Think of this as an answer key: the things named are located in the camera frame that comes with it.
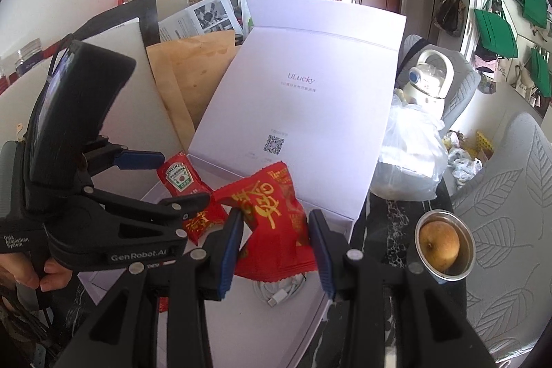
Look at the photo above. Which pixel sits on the white plastic bag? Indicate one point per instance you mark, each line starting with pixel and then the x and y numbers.
pixel 412 159

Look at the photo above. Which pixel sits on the green tote bag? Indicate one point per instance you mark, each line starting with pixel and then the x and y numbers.
pixel 495 33

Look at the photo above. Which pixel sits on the operator hand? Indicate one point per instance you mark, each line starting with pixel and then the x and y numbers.
pixel 17 268

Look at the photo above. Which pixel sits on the large red snack packet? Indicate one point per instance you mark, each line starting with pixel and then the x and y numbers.
pixel 214 214

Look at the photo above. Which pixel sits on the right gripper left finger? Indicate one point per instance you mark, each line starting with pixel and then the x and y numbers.
pixel 122 330

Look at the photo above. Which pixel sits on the red ketchup sachet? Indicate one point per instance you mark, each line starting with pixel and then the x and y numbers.
pixel 180 178

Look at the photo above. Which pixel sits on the white gift box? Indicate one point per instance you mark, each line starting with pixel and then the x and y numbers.
pixel 310 86

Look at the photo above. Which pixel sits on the red gold snack packet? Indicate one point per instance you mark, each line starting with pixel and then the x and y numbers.
pixel 279 245

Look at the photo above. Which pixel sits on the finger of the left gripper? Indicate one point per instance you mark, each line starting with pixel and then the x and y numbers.
pixel 100 155
pixel 87 229

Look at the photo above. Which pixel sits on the steel bowl with fruit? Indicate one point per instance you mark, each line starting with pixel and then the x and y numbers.
pixel 445 246

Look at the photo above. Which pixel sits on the white kettle bottle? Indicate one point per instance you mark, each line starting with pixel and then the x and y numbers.
pixel 429 82

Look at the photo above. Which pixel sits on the brown paper envelope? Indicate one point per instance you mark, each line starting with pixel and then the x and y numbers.
pixel 187 73

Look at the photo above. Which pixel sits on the grey leaf pattern chair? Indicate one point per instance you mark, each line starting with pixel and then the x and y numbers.
pixel 507 207

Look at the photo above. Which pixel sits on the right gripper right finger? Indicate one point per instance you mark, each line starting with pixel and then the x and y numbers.
pixel 431 331

